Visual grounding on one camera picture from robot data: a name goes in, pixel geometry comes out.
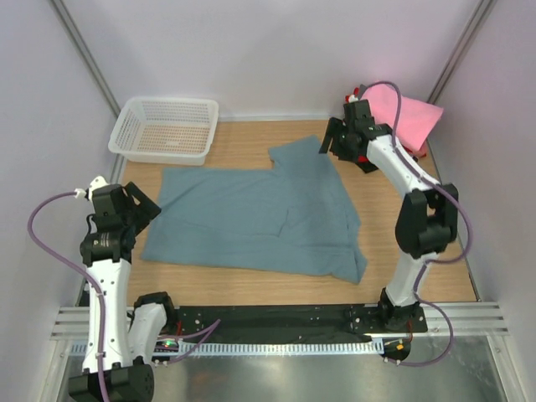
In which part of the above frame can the blue-grey t shirt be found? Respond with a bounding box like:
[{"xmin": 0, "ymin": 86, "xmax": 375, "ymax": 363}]
[{"xmin": 142, "ymin": 136, "xmax": 367, "ymax": 283}]

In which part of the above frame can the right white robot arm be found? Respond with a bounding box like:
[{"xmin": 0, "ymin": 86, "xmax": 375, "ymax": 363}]
[{"xmin": 320, "ymin": 95, "xmax": 458, "ymax": 332}]

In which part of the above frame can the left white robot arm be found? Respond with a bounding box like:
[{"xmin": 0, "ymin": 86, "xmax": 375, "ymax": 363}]
[{"xmin": 68, "ymin": 177, "xmax": 178, "ymax": 401}]

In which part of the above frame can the black folded t shirt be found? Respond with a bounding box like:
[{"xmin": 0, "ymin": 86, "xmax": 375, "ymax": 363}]
[{"xmin": 356, "ymin": 161, "xmax": 378, "ymax": 174}]

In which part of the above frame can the pink folded t shirt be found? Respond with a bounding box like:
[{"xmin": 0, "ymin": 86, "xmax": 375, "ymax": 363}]
[{"xmin": 360, "ymin": 81, "xmax": 445, "ymax": 153}]

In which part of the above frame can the white plastic basket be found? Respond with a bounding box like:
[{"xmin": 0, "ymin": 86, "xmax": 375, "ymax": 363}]
[{"xmin": 108, "ymin": 96, "xmax": 219, "ymax": 167}]

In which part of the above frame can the red folded t shirt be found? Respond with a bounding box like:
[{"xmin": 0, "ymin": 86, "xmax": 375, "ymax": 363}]
[{"xmin": 345, "ymin": 83, "xmax": 429, "ymax": 164}]

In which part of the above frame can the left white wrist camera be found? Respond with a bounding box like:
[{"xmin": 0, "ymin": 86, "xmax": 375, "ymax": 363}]
[{"xmin": 74, "ymin": 176, "xmax": 109, "ymax": 201}]

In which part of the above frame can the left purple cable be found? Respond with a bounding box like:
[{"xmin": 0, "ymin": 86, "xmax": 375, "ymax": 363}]
[{"xmin": 26, "ymin": 190, "xmax": 222, "ymax": 402}]

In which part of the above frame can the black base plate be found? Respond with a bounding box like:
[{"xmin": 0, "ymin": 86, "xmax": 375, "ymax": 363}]
[{"xmin": 164, "ymin": 304, "xmax": 428, "ymax": 344}]

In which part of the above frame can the right aluminium corner post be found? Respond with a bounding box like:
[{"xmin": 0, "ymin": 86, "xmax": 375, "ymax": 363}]
[{"xmin": 427, "ymin": 0, "xmax": 497, "ymax": 104}]

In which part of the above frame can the aluminium corner post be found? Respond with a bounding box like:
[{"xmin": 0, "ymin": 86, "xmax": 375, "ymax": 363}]
[
  {"xmin": 427, "ymin": 0, "xmax": 497, "ymax": 104},
  {"xmin": 49, "ymin": 0, "xmax": 121, "ymax": 117}
]

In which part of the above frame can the left aluminium corner post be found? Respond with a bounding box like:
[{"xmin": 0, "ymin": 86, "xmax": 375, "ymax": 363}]
[{"xmin": 49, "ymin": 0, "xmax": 121, "ymax": 117}]

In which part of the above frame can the white slotted cable duct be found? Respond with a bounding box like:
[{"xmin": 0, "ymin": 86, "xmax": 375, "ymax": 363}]
[{"xmin": 69, "ymin": 339, "xmax": 384, "ymax": 358}]

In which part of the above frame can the aluminium rail frame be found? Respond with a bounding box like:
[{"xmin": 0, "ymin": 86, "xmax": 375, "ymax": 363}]
[{"xmin": 49, "ymin": 160, "xmax": 510, "ymax": 341}]

